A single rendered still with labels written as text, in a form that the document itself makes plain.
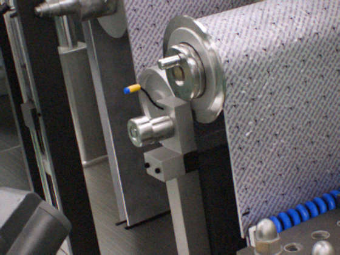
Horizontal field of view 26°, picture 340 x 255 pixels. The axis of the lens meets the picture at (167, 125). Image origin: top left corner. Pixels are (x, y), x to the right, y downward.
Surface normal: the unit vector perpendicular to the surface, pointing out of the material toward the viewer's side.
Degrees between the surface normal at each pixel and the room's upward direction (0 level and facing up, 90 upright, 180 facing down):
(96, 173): 0
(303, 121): 90
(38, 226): 59
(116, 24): 90
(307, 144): 90
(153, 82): 90
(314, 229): 0
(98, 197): 0
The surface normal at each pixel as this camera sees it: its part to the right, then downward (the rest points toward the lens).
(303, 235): -0.15, -0.94
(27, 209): 0.79, 0.08
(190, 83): -0.85, 0.29
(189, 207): 0.50, 0.20
